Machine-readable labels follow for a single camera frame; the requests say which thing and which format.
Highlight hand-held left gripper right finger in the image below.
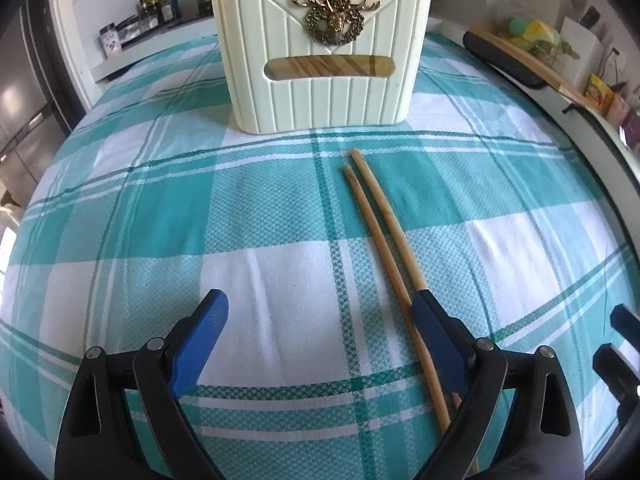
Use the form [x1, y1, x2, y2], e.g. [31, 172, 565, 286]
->
[410, 290, 586, 480]

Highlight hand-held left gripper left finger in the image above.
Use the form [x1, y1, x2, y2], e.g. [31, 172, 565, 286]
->
[54, 289, 230, 480]

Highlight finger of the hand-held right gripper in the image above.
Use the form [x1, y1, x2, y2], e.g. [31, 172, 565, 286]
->
[610, 304, 640, 339]
[592, 344, 640, 428]

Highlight cream ribbed utensil holder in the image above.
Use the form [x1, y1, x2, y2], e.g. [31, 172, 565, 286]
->
[210, 0, 432, 135]

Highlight teal checked tablecloth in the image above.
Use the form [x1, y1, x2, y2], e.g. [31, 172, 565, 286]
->
[0, 30, 640, 480]

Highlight mauve container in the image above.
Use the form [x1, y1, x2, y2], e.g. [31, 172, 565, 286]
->
[607, 95, 640, 142]

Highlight yellow packet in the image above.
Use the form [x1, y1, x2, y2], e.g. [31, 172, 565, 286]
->
[584, 74, 614, 114]

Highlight wooden cutting board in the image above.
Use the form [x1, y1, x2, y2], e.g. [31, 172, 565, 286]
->
[470, 27, 591, 108]

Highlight white knife block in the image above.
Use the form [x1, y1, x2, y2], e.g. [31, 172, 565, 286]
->
[555, 16, 606, 89]

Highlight black padded bar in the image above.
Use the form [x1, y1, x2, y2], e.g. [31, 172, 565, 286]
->
[462, 30, 548, 90]

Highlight grey refrigerator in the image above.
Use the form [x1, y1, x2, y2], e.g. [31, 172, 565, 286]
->
[0, 0, 71, 206]

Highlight plastic bag with yellow contents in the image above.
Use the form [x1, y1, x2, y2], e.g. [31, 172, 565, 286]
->
[492, 5, 576, 68]

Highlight kitchen knives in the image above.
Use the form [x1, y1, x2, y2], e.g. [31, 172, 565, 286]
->
[570, 0, 602, 27]

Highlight row of spice jars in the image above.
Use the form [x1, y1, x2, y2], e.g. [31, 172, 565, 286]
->
[117, 12, 152, 44]

